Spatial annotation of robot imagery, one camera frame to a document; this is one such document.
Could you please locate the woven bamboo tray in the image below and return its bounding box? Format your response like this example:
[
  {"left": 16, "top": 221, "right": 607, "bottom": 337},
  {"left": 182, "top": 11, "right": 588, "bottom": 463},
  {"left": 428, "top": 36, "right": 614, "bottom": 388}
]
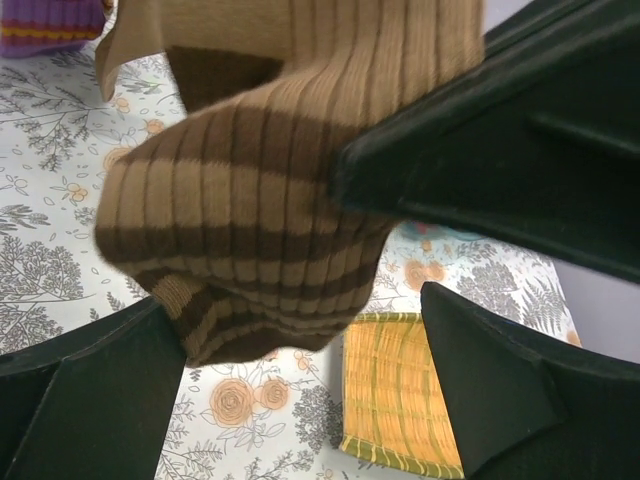
[{"left": 340, "top": 312, "right": 464, "bottom": 479}]

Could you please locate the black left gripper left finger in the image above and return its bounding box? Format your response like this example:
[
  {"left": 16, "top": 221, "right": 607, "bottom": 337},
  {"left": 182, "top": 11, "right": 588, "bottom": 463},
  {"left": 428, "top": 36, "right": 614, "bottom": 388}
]
[{"left": 1, "top": 298, "right": 185, "bottom": 480}]

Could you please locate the brown cream striped sock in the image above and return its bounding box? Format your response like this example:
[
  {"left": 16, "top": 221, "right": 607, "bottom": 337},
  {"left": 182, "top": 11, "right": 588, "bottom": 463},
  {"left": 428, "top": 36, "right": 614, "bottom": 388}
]
[{"left": 95, "top": 0, "right": 485, "bottom": 366}]

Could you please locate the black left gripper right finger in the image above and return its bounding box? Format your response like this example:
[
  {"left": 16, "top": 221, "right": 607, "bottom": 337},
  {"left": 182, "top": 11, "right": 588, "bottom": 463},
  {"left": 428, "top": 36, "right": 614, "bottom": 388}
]
[{"left": 421, "top": 282, "right": 639, "bottom": 480}]

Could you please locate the purple striped sock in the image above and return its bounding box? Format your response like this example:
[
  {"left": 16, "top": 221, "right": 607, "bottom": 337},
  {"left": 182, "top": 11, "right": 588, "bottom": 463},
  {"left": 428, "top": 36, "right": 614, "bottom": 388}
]
[{"left": 1, "top": 0, "right": 114, "bottom": 58}]

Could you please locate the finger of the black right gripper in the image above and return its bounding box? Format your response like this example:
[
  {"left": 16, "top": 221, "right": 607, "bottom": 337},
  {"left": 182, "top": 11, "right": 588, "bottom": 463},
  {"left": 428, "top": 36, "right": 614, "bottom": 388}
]
[{"left": 329, "top": 1, "right": 639, "bottom": 282}]

